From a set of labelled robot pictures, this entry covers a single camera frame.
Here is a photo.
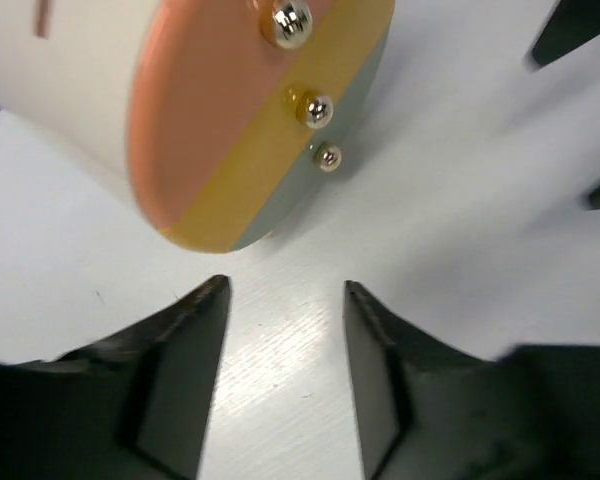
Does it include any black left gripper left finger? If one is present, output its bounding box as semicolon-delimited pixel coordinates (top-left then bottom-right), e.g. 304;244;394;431
0;275;230;480

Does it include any orange top drawer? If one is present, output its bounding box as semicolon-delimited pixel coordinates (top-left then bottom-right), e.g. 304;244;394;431
127;1;332;229

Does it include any cream round drawer organizer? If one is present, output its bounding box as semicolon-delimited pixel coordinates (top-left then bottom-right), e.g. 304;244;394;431
0;1;160;205

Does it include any grey bottom drawer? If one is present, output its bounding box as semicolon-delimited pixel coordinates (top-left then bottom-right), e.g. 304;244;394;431
230;27;390;252

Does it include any yellow drawer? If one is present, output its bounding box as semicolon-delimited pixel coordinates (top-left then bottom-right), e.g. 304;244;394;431
162;1;395;253

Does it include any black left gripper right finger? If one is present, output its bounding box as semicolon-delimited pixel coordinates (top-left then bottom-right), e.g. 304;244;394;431
343;281;600;479

